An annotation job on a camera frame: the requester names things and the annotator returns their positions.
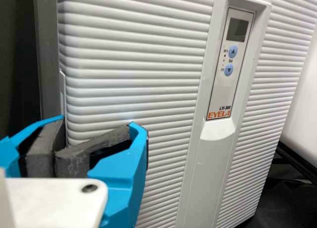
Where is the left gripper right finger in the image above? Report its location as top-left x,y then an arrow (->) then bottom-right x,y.
54,121 -> 149,228

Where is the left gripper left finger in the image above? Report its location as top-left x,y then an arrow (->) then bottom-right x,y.
0,115 -> 66,179

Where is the white incubator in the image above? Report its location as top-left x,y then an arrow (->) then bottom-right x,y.
33,0 -> 65,122

